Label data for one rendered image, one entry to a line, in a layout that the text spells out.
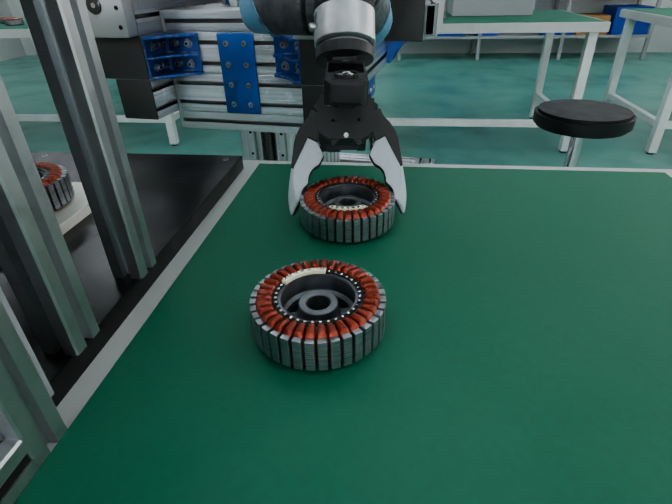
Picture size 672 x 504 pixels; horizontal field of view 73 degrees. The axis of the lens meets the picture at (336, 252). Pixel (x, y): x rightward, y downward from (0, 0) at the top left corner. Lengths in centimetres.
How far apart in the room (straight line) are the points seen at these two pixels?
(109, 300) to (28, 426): 14
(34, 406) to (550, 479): 32
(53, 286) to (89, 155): 12
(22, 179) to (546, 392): 38
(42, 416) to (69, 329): 6
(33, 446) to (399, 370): 25
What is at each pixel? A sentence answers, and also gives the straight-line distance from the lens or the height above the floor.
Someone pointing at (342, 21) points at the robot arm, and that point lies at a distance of 58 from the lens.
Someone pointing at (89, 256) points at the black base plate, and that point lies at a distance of 52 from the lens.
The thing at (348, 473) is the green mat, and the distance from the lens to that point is 31.
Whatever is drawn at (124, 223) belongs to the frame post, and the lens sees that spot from 43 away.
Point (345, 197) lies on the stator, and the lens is 55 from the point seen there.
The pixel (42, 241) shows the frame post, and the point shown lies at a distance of 36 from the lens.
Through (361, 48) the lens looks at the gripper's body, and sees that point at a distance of 58.
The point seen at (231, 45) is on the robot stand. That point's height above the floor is 87.
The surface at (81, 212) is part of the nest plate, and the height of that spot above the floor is 78.
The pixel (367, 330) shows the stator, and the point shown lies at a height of 78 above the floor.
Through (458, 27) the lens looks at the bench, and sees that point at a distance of 292.
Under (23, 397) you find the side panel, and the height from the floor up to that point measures 79.
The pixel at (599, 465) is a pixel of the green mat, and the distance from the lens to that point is 35.
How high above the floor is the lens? 101
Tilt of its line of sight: 32 degrees down
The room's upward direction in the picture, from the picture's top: 1 degrees counter-clockwise
